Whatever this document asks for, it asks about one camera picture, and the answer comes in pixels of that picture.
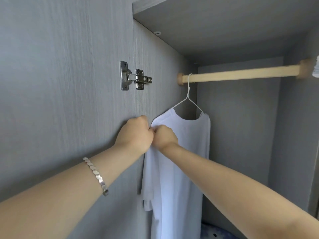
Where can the person's right hand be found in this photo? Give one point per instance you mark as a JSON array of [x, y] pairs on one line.
[[165, 138]]

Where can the person's left hand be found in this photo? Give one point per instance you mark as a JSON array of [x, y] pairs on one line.
[[134, 136]]

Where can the white t-shirt photo print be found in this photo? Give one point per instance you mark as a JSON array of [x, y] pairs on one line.
[[179, 196]]

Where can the person's left forearm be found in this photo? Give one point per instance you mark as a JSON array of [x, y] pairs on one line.
[[49, 196]]

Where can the person's right forearm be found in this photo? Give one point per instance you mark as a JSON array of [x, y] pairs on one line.
[[236, 191]]

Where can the metal door hinge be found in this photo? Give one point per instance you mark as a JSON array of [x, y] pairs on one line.
[[135, 77]]

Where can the wooden hanging rod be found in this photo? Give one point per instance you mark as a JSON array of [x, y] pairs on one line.
[[249, 73]]

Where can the white fleece blanket blue stripe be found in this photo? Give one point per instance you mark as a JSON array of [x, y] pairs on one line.
[[316, 68]]

